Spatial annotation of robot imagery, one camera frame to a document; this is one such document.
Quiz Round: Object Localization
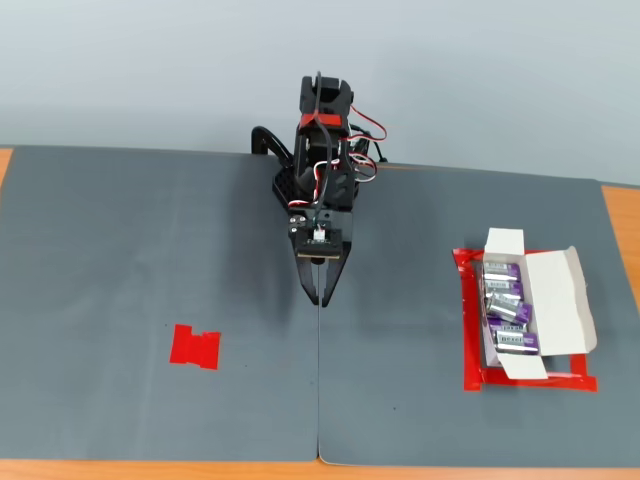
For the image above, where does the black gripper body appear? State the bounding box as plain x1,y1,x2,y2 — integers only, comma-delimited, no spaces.
286,209,356,262

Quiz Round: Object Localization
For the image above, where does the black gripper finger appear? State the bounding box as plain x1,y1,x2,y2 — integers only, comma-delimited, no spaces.
317,256,348,308
295,256,318,306

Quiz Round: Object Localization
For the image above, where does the purple silver battery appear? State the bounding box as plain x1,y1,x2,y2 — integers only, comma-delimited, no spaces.
485,291,534,324
487,319,529,335
483,279,524,297
493,330,542,356
481,260,523,283

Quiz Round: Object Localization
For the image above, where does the white cardboard box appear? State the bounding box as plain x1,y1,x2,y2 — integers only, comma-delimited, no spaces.
480,227,599,382

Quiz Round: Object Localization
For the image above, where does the grey table mat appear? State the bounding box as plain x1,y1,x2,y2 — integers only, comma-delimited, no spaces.
0,144,321,464
316,160,634,470

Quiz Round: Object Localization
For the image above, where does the red tape band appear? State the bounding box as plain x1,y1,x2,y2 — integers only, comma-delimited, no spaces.
299,113,348,130

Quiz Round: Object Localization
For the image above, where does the black table clamp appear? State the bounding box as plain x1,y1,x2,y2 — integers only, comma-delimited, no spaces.
249,125,297,174

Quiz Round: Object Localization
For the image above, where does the red tape marker patch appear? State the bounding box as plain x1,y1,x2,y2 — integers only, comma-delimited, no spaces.
168,323,222,371

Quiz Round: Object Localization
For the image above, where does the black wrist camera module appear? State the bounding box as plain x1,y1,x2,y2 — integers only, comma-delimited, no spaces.
294,226,346,264

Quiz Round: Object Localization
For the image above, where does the red white servo wire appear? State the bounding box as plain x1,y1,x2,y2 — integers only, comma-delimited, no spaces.
348,103,389,145

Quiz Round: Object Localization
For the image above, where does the red tape rectangle frame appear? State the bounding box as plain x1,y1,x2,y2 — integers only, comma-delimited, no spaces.
452,246,600,394

